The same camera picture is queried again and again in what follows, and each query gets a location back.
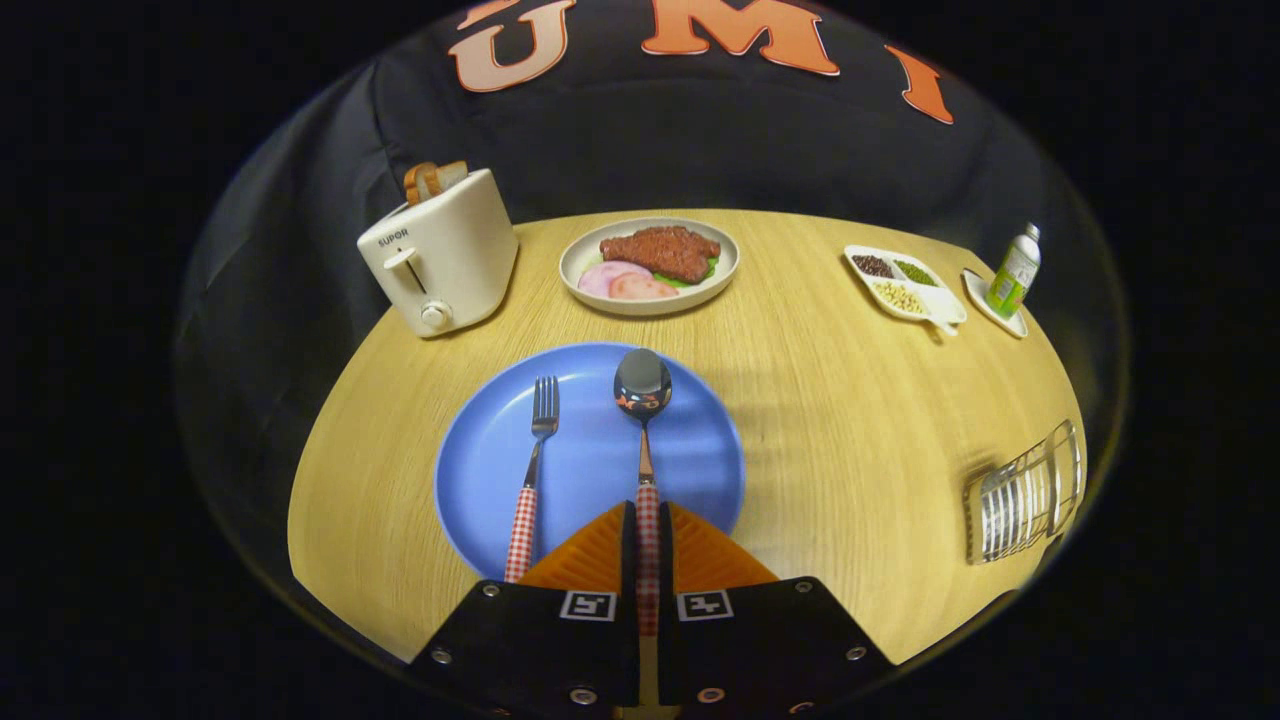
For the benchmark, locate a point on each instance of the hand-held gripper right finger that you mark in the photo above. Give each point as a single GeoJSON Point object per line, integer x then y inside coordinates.
{"type": "Point", "coordinates": [760, 650]}

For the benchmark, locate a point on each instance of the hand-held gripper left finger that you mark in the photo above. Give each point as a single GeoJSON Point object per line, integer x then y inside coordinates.
{"type": "Point", "coordinates": [540, 650]}

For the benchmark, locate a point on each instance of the blue plate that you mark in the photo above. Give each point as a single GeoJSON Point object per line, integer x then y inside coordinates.
{"type": "Point", "coordinates": [590, 470]}

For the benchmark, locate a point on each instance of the pink ham slice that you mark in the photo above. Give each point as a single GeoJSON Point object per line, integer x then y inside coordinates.
{"type": "Point", "coordinates": [600, 277]}
{"type": "Point", "coordinates": [645, 288]}

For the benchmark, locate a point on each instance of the green lettuce leaf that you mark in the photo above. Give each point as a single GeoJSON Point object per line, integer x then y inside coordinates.
{"type": "Point", "coordinates": [700, 274]}

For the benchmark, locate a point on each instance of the cream plate with food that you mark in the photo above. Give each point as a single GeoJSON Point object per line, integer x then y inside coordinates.
{"type": "Point", "coordinates": [575, 262]}

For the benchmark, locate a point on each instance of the white divided bean dish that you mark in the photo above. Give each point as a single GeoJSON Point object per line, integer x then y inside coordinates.
{"type": "Point", "coordinates": [935, 300]}

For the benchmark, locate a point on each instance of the white toaster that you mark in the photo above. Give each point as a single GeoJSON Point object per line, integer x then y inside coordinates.
{"type": "Point", "coordinates": [450, 260]}

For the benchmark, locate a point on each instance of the brown steak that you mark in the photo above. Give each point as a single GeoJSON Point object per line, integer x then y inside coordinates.
{"type": "Point", "coordinates": [665, 252]}

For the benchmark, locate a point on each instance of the green and white bottle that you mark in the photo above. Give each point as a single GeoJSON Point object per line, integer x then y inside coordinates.
{"type": "Point", "coordinates": [1013, 275]}

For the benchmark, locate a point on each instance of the toast slice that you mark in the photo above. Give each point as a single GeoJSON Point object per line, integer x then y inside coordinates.
{"type": "Point", "coordinates": [452, 175]}
{"type": "Point", "coordinates": [418, 185]}

